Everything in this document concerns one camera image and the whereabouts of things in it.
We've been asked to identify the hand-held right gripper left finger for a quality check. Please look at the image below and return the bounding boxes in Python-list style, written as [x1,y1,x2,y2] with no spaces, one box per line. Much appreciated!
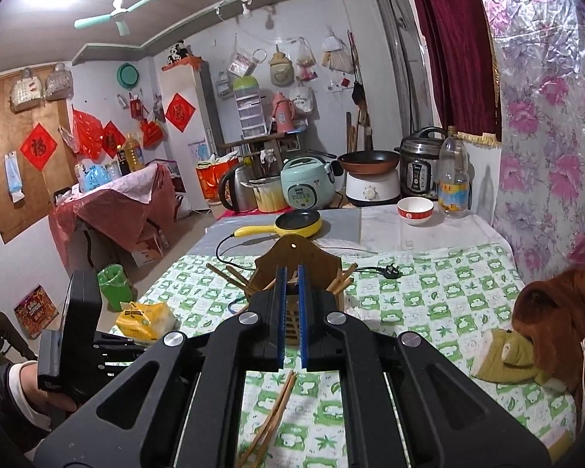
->
[32,266,289,468]

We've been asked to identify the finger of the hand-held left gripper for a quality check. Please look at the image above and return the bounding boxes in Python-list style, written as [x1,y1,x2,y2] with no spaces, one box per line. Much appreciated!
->
[94,330,149,369]

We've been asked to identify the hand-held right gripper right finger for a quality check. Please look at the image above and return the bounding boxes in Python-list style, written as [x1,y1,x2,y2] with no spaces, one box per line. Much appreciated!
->
[298,264,551,468]

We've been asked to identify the wooden utensil holder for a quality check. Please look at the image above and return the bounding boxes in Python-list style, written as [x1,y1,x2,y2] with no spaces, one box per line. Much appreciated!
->
[246,235,346,356]

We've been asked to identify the pile of wooden chopsticks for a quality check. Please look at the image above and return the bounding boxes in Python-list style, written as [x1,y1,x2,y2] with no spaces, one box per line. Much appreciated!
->
[236,369,296,468]

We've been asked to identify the person's left forearm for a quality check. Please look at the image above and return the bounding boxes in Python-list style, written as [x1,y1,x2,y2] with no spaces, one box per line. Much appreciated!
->
[0,362,44,449]

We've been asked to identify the person's left hand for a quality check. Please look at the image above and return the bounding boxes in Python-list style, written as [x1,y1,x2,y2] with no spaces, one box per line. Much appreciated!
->
[18,362,78,415]

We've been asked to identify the yellow tissue pack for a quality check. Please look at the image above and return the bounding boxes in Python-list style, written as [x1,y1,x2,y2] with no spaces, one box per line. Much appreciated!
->
[114,301,179,344]

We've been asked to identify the colourful flat box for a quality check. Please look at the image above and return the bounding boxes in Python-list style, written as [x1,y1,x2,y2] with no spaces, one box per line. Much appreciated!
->
[14,284,59,338]

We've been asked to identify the green trash bin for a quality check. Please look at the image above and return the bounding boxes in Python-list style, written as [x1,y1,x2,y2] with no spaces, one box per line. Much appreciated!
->
[97,263,136,312]

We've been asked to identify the person's leg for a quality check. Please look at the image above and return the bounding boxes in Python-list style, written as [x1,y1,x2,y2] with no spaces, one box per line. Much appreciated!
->
[0,311,37,364]

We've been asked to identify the cardboard box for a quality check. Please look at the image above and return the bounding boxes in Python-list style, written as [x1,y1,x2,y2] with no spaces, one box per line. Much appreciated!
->
[127,234,165,266]

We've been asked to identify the yellow mini frying pan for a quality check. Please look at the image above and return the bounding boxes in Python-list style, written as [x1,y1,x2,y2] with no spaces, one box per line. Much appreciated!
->
[231,209,323,239]

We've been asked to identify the pink plastic table cover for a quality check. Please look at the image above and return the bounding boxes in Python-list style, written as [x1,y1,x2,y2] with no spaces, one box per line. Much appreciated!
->
[49,163,176,269]

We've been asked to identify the yellow pot with lid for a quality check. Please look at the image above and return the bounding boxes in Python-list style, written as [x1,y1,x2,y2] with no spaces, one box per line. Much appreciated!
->
[240,175,286,214]

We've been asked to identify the pack of blue bottles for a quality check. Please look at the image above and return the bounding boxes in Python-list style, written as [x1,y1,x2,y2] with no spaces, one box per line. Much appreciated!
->
[75,161,110,193]

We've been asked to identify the mint green rice cooker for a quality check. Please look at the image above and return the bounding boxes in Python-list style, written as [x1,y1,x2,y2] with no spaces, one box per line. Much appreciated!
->
[280,156,339,211]

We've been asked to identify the green checked tablecloth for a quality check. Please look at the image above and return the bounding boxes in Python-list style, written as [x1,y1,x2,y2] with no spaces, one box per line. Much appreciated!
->
[136,244,578,468]

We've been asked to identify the steel electric kettle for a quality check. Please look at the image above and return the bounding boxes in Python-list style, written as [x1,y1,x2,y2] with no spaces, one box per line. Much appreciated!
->
[218,165,259,214]

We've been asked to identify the blue and white hanging packet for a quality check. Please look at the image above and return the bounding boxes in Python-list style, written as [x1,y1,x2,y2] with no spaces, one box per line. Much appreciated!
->
[4,152,26,203]

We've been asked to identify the red and white bowl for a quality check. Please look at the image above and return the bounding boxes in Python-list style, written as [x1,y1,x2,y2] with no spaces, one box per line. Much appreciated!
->
[396,197,434,226]

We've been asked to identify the red gift bag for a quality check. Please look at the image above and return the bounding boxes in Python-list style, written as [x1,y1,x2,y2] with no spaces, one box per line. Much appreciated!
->
[196,158,239,200]

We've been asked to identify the yellow oil bottle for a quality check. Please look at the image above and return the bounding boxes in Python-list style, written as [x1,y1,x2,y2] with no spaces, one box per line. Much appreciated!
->
[123,133,146,172]

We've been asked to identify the white table cloth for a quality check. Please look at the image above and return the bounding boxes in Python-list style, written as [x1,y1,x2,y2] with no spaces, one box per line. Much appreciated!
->
[358,202,498,254]

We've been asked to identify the red diamond paper on board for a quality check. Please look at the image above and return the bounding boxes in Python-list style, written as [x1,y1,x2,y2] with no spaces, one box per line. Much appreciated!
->
[19,123,58,171]

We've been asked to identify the copper frying pan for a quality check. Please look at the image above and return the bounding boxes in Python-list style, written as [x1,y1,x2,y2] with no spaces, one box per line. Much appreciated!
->
[306,149,401,174]

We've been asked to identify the small red diamond paper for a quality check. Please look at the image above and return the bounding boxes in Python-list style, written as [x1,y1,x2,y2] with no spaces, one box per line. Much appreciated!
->
[100,121,125,159]

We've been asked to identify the wooden shelf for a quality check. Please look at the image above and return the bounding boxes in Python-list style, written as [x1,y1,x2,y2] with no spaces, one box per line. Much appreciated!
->
[219,129,303,171]

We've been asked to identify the red plastic bag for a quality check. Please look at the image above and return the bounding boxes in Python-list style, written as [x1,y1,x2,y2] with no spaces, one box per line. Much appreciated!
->
[72,107,103,159]

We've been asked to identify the white refrigerator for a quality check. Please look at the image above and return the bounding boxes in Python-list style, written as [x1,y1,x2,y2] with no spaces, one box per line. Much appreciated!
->
[158,61,220,215]

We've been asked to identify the steel pressure cooker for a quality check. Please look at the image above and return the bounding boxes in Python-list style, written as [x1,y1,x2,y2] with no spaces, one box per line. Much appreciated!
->
[400,127,449,200]

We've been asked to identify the clear plastic bottle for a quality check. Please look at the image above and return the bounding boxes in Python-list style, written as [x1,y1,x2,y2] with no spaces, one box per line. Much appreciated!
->
[438,126,470,218]

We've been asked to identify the pink thermos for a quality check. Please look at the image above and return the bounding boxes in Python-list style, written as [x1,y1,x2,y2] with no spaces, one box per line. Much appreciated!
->
[271,92,296,133]

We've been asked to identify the plastic drawer tower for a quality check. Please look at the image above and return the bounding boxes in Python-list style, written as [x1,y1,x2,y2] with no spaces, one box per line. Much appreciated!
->
[233,76,268,140]

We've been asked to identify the white tote bag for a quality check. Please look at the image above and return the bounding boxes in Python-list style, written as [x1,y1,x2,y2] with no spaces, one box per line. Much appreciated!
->
[289,85,317,118]

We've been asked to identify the red diamond paper on refrigerator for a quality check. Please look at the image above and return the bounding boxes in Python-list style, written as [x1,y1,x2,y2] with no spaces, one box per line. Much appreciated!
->
[165,92,197,132]

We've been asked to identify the clear hanging handbag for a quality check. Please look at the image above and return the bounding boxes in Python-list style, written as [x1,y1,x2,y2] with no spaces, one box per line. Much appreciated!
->
[10,68,44,110]
[45,62,74,102]

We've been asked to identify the green round basin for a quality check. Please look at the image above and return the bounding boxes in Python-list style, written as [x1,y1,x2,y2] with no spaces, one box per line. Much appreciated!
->
[117,62,141,86]

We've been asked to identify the beige hanging bag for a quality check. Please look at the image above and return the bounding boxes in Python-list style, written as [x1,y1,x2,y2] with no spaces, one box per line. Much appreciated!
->
[268,45,293,89]

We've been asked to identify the brown teddy bear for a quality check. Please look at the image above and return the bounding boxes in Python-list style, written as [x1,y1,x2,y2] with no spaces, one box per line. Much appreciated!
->
[470,268,585,449]

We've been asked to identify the clear bag with food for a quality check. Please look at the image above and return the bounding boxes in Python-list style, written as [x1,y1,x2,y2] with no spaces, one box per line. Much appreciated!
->
[296,38,317,81]

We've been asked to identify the beige hanging paper bags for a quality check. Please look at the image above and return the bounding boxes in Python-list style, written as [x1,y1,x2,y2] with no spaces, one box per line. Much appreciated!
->
[322,34,354,73]

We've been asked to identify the panda plush toy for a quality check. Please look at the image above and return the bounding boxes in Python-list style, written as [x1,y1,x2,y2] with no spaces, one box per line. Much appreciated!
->
[163,41,193,66]

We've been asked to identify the grey door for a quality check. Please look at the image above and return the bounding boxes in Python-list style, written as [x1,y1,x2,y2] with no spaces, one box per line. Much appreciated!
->
[370,0,444,137]

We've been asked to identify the green ceiling fan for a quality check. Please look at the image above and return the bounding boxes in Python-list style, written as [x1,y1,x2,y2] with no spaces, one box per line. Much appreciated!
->
[74,0,161,37]

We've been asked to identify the dark red curtain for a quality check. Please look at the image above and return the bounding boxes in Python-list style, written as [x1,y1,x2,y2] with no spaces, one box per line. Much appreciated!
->
[404,0,503,149]

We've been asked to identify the black power cable with plug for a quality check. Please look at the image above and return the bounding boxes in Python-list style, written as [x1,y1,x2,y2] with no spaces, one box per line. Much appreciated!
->
[216,233,414,315]

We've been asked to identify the brown wall board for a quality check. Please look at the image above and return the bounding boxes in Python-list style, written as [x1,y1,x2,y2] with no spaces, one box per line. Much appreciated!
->
[0,75,79,245]

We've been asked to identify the floral plastic wall sheet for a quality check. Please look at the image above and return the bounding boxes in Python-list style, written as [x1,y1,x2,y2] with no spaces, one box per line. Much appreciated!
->
[468,0,585,278]

